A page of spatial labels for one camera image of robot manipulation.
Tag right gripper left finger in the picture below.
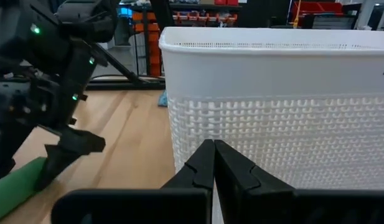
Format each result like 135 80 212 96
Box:
50 139 216 224

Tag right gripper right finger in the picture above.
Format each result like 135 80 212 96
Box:
214 139 384 224

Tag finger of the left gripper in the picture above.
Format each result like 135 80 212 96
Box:
0 123 27 184
34 127 106 192

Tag green bandage roll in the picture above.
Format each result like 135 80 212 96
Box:
0 156 49 223

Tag white perforated plastic basket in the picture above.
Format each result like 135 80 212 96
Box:
158 26 384 224

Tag teal patterned cloth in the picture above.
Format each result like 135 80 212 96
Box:
157 90 169 108

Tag orange storage shelf rack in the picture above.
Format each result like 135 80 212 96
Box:
131 11 239 77

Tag red storage bins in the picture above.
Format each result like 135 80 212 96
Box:
291 1 344 19

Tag black aluminium table frame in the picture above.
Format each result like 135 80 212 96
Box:
85 0 177 91

